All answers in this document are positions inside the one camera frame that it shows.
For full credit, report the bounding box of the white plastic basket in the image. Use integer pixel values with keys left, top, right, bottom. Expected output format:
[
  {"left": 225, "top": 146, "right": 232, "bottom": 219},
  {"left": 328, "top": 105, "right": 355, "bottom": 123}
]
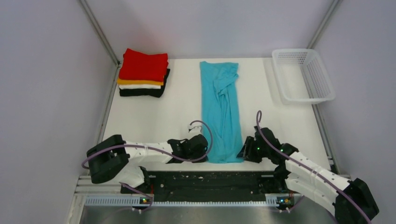
[{"left": 272, "top": 49, "right": 335, "bottom": 105}]

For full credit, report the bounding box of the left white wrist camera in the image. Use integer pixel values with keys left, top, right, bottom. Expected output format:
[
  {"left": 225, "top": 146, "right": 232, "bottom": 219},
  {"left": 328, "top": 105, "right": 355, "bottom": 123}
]
[{"left": 188, "top": 124, "right": 202, "bottom": 136}]

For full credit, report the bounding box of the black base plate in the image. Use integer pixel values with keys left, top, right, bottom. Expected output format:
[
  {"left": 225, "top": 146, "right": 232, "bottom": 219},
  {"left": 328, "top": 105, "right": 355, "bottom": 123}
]
[{"left": 136, "top": 171, "right": 292, "bottom": 202}]

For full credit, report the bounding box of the turquoise t shirt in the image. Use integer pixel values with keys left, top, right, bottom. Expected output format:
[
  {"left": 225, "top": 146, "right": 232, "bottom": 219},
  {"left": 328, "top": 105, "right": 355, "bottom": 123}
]
[{"left": 199, "top": 61, "right": 243, "bottom": 163}]

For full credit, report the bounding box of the red folded t shirt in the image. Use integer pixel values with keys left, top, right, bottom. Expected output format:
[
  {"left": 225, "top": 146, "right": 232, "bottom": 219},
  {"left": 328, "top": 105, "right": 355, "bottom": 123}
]
[{"left": 119, "top": 49, "right": 168, "bottom": 83}]

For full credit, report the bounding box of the aluminium frame rail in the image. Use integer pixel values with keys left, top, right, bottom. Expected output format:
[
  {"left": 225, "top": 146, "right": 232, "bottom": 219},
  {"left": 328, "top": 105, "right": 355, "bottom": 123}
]
[{"left": 78, "top": 172, "right": 349, "bottom": 202}]

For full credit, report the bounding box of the orange folded t shirt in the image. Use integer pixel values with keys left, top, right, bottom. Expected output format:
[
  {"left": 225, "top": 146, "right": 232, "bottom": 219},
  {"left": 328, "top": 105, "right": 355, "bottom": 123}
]
[{"left": 117, "top": 78, "right": 164, "bottom": 86}]

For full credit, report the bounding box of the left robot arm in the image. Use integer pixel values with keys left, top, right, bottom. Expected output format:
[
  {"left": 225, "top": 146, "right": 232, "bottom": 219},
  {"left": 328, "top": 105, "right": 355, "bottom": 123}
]
[{"left": 82, "top": 134, "right": 209, "bottom": 193}]

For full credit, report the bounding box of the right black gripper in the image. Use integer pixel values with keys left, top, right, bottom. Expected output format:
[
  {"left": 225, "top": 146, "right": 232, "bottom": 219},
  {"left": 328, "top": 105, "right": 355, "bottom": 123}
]
[{"left": 237, "top": 136, "right": 270, "bottom": 163}]

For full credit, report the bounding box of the white folded t shirt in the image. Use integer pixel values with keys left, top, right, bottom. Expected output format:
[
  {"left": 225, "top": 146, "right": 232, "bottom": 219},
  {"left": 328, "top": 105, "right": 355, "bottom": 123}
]
[{"left": 119, "top": 84, "right": 162, "bottom": 90}]

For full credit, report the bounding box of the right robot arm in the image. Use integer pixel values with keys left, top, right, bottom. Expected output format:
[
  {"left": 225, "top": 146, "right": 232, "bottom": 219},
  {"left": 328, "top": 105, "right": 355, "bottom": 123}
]
[{"left": 237, "top": 127, "right": 379, "bottom": 224}]

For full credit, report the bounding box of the white cable duct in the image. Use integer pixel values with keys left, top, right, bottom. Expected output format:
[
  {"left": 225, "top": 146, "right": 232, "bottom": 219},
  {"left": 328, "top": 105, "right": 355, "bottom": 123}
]
[{"left": 85, "top": 196, "right": 279, "bottom": 207}]

